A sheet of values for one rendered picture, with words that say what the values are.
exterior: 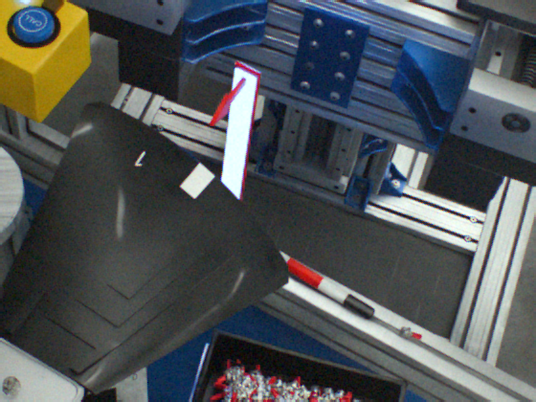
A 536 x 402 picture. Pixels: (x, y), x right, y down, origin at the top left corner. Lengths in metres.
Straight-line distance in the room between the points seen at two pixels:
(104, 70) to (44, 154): 1.17
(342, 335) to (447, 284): 0.79
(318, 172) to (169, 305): 1.07
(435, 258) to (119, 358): 1.27
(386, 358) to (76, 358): 0.50
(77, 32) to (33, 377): 0.45
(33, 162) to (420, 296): 0.90
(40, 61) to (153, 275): 0.33
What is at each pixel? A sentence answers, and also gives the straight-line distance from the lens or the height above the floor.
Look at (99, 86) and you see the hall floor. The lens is 2.42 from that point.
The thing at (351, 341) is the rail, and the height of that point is 0.82.
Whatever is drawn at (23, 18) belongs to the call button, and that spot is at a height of 1.08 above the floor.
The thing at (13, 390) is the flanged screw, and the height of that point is 1.20.
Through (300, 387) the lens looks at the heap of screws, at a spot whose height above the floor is 0.85.
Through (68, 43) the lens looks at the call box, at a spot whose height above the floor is 1.06.
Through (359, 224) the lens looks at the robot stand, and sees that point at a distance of 2.02.
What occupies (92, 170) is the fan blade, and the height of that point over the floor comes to 1.18.
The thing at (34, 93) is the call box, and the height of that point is 1.04.
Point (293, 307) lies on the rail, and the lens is 1.23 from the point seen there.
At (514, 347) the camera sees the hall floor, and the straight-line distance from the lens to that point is 2.22.
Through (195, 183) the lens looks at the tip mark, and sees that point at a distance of 0.90.
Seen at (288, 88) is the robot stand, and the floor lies 0.72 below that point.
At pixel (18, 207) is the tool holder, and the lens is 0.54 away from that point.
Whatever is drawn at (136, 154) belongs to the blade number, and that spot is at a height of 1.18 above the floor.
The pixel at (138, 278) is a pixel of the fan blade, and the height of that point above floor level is 1.18.
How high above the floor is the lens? 1.93
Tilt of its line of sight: 59 degrees down
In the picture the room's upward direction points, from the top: 11 degrees clockwise
